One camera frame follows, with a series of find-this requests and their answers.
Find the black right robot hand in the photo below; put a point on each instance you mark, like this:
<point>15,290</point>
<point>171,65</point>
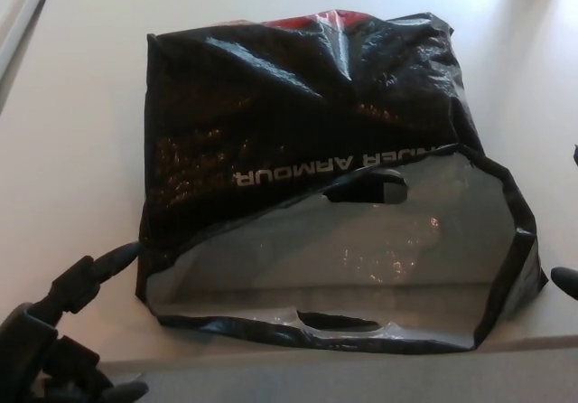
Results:
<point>568,280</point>

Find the black Under Armour plastic bag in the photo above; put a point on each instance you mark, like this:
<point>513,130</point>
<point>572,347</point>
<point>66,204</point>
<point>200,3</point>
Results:
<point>280,118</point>

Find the white adjacent desk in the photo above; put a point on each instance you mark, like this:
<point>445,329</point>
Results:
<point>31,5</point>

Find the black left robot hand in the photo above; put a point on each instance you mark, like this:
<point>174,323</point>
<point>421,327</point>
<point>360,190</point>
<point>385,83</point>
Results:
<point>31,358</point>

